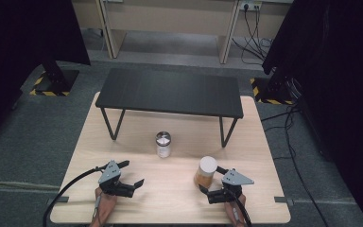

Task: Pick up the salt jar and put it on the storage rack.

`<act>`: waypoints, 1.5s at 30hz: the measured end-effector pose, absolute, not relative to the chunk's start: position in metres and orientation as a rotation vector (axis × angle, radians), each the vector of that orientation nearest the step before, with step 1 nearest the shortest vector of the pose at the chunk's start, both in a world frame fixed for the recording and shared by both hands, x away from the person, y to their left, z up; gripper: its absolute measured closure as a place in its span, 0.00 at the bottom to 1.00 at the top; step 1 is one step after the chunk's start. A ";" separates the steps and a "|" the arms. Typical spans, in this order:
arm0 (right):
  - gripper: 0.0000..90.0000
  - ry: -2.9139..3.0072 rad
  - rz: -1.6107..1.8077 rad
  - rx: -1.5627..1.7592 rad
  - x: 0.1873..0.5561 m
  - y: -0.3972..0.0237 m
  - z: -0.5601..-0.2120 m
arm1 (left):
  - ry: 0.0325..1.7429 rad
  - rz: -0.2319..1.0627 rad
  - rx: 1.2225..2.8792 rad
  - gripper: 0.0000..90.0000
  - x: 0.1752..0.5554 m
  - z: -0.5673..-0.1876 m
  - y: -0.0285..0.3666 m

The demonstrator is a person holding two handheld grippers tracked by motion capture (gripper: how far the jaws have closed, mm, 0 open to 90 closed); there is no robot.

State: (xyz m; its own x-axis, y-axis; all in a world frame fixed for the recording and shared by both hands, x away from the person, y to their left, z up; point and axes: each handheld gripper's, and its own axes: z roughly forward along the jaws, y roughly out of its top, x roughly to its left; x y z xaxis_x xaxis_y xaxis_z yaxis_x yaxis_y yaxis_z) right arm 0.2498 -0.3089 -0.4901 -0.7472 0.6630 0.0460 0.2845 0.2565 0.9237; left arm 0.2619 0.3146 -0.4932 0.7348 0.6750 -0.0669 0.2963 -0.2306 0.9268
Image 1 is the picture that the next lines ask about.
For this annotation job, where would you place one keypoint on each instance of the glass jar with silver lid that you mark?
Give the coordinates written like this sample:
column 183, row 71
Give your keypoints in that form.
column 163, row 143

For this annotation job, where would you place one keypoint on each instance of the beige wooden desk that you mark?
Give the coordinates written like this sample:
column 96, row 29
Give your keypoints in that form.
column 170, row 19

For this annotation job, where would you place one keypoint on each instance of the white wall power outlet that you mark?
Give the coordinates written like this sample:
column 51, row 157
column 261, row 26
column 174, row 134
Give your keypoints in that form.
column 250, row 5

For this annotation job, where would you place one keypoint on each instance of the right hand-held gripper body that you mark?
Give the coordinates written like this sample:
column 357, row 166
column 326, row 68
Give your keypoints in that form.
column 233, row 179

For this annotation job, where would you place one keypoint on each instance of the person's left hand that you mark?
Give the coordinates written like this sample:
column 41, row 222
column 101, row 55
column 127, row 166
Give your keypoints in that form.
column 105, row 200

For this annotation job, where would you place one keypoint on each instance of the grey tape strip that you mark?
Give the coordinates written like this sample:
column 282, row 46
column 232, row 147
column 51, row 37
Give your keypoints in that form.
column 283, row 200
column 60, row 199

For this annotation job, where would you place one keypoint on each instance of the orange-filled jar with white lid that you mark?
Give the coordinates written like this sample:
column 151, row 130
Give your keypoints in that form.
column 206, row 173

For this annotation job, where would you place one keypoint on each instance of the person's right hand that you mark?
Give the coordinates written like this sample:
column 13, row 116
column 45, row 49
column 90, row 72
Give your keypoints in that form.
column 233, row 206

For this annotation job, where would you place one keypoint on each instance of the black shelf with metal legs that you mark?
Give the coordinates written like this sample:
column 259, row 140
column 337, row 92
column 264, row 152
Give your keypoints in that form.
column 170, row 91

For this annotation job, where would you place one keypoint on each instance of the black stand with striped tape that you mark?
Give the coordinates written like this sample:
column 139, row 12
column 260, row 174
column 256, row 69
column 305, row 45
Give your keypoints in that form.
column 56, row 80
column 274, row 91

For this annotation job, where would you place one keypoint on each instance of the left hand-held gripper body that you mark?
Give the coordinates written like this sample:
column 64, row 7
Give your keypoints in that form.
column 109, row 172

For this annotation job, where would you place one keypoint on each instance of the black curtain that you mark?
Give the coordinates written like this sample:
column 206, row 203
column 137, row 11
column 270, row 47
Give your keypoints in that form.
column 334, row 78
column 28, row 47

